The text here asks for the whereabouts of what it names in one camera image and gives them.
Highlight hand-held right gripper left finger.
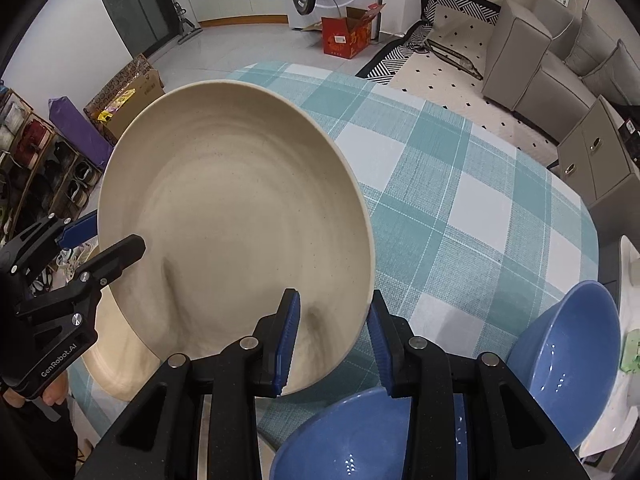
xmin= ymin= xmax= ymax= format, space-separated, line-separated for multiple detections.
xmin=92 ymin=287 xmax=303 ymax=480

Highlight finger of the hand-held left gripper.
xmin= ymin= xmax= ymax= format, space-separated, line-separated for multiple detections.
xmin=15 ymin=234 xmax=147 ymax=331
xmin=0 ymin=211 xmax=99 ymax=281

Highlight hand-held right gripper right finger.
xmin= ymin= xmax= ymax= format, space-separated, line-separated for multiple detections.
xmin=367 ymin=290 xmax=591 ymax=480

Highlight beige plate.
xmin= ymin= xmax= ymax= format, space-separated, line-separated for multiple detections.
xmin=97 ymin=80 xmax=372 ymax=396
xmin=82 ymin=287 xmax=215 ymax=480

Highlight blue bowl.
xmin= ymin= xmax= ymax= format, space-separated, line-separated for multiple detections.
xmin=270 ymin=386 xmax=471 ymax=480
xmin=505 ymin=280 xmax=622 ymax=453

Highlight person's left hand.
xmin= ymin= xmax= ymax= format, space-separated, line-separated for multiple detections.
xmin=0 ymin=374 xmax=69 ymax=407

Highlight wooden shoe rack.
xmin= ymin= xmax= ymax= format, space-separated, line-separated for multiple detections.
xmin=0 ymin=80 xmax=108 ymax=243

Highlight rows of shoes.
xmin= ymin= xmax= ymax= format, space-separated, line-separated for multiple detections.
xmin=0 ymin=87 xmax=101 ymax=231

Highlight purple mat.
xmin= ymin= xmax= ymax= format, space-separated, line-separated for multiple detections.
xmin=48 ymin=96 xmax=115 ymax=171

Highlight yellow packet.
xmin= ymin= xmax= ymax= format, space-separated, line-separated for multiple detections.
xmin=97 ymin=89 xmax=138 ymax=123

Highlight teal checked tablecloth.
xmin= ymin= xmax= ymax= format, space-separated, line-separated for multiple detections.
xmin=67 ymin=61 xmax=601 ymax=480

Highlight printed brown cardboard box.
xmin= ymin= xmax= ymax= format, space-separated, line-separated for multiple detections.
xmin=83 ymin=54 xmax=166 ymax=147

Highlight grey floor mop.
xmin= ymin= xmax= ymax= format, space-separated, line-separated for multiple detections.
xmin=170 ymin=0 xmax=203 ymax=42

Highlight dark glass door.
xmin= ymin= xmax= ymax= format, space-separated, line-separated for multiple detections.
xmin=95 ymin=0 xmax=176 ymax=59

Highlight green tissue pack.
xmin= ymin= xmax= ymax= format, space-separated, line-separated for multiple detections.
xmin=619 ymin=327 xmax=640 ymax=373

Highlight marble top coffee table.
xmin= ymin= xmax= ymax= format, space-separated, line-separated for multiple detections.
xmin=580 ymin=235 xmax=640 ymax=463

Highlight grey cabinet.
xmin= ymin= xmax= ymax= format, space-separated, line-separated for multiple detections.
xmin=557 ymin=95 xmax=640 ymax=209

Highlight red cardboard box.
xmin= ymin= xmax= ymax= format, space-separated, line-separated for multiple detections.
xmin=320 ymin=2 xmax=388 ymax=59

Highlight grey sofa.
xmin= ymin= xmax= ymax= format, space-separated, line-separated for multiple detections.
xmin=482 ymin=0 xmax=640 ymax=146

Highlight grey sofa cushion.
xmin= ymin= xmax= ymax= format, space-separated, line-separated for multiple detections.
xmin=565 ymin=10 xmax=621 ymax=77
xmin=582 ymin=39 xmax=640 ymax=107

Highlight dark metal frame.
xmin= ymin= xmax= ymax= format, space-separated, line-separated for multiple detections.
xmin=414 ymin=35 xmax=484 ymax=81

